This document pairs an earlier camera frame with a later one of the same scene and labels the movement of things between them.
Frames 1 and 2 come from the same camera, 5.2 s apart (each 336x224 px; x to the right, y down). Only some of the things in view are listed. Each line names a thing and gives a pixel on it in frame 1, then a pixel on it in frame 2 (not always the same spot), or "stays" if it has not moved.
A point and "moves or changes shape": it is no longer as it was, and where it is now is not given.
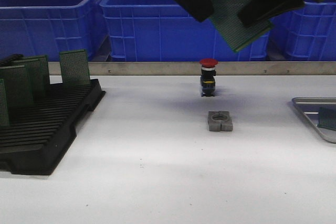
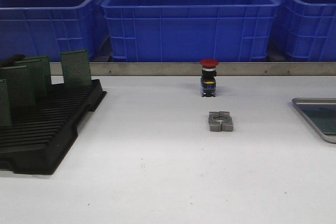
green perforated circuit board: [228, 4] -> [323, 116]
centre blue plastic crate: [140, 22] stays
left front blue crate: [45, 18] stays
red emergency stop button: [207, 78] stays
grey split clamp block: [220, 120] stays
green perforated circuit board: [327, 118] moves or changes shape
